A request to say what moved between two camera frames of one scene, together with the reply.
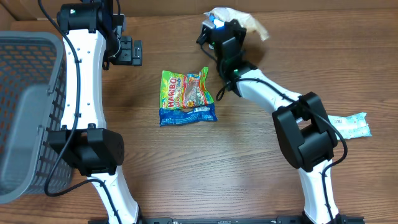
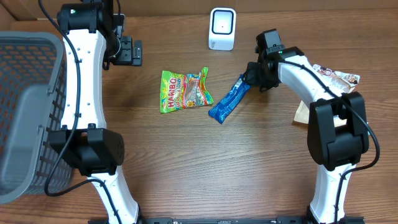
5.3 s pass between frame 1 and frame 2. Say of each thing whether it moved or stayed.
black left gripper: stayed
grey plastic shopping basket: stayed
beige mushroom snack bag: moved
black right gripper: moved
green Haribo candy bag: stayed
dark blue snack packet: moved
